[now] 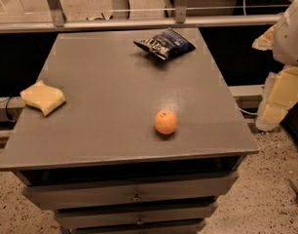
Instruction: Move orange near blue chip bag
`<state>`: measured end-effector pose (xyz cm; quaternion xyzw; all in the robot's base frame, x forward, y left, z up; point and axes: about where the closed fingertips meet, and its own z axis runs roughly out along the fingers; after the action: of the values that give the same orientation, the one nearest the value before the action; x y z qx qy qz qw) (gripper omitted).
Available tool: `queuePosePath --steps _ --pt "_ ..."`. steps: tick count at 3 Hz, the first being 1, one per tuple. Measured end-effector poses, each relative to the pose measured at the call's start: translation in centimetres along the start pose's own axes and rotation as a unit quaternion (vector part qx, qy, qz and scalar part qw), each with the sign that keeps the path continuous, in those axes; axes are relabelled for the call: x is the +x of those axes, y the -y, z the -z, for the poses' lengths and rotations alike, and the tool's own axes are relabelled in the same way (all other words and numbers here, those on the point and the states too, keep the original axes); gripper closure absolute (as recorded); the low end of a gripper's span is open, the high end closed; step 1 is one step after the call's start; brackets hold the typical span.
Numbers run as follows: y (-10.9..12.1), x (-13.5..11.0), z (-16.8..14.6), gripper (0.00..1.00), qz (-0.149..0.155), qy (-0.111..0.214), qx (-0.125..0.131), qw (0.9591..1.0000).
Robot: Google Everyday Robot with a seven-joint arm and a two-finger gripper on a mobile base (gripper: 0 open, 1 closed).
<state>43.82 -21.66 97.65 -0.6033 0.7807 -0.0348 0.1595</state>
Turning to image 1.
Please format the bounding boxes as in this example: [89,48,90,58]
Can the white cable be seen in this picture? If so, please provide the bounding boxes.
[238,106,258,117]

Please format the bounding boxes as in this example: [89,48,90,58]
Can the top drawer with knob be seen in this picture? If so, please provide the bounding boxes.
[23,171,239,210]

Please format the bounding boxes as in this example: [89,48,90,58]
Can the black cable on left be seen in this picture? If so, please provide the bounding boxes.
[4,97,16,123]

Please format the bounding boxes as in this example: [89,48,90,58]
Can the grey metal railing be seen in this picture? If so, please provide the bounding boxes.
[0,0,293,33]

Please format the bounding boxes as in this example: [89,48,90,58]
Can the middle drawer with knob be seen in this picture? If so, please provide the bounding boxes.
[55,200,217,228]

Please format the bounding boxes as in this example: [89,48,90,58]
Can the grey drawer cabinet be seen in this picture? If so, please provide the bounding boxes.
[0,27,261,234]

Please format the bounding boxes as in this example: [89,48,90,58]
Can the drawer with knob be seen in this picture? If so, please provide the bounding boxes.
[55,200,217,228]
[23,171,239,210]

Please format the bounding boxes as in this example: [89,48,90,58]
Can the yellow sponge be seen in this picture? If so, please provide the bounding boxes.
[19,80,65,116]

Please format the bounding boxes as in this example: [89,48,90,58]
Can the bottom drawer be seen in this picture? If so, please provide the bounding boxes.
[72,218,205,234]

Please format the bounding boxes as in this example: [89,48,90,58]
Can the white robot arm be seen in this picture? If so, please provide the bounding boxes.
[252,0,298,132]

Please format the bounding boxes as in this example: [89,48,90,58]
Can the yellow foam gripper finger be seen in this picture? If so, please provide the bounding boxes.
[255,65,298,132]
[252,25,275,51]

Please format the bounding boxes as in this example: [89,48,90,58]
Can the orange fruit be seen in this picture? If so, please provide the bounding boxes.
[154,109,178,135]

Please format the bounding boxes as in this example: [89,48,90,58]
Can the blue chip bag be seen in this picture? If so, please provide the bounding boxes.
[134,28,196,60]

